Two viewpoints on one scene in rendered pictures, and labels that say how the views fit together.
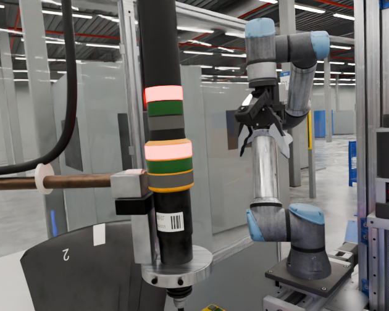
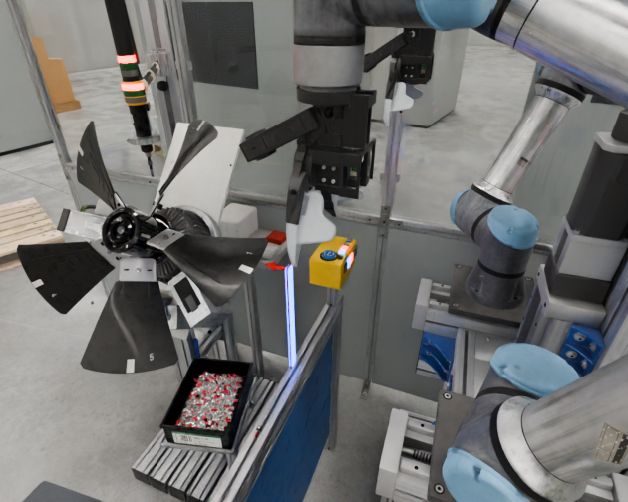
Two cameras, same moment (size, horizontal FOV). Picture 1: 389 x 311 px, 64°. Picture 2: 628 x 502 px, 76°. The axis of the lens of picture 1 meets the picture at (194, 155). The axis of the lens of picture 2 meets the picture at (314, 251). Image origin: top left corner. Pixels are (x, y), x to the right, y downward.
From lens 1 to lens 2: 99 cm
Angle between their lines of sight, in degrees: 65
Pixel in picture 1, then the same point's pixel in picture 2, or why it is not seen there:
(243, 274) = not seen: hidden behind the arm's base
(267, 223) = (462, 210)
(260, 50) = not seen: outside the picture
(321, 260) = (488, 285)
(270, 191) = (494, 177)
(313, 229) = (492, 244)
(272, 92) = (420, 36)
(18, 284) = (224, 144)
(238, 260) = not seen: hidden behind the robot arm
